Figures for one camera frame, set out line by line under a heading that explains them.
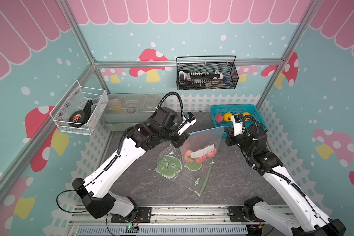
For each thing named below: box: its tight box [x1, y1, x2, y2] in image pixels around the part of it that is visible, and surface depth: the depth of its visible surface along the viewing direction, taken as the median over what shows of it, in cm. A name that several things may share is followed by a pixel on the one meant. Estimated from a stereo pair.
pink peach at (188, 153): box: [183, 149, 194, 163], surface depth 87 cm
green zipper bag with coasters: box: [154, 144, 214, 197], surface depth 91 cm
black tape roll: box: [68, 99, 94, 128], surface depth 71 cm
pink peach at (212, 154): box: [206, 147, 217, 158], surface depth 87 cm
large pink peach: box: [195, 154, 207, 164], surface depth 84 cm
